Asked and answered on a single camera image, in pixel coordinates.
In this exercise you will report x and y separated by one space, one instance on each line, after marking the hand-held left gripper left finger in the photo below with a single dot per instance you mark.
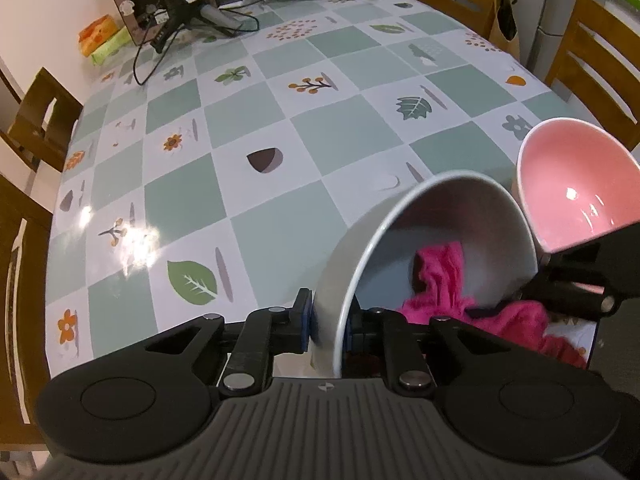
305 330

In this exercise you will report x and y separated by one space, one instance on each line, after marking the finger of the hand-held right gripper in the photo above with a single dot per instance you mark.
575 300

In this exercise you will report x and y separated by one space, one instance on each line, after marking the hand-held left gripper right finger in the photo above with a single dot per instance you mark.
348 332

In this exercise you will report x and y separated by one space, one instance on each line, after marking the grey bowl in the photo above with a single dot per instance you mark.
350 260

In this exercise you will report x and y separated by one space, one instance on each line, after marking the pink cloth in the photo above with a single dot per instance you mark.
440 280

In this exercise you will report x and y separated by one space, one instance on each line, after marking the pink bowl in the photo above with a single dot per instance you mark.
565 170

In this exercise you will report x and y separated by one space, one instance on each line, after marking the brown paper bag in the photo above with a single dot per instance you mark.
496 35

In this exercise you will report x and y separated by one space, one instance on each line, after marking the green tissue pack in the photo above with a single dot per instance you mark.
110 47

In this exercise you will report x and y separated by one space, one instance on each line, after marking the black camera on tripod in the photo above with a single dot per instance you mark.
185 2

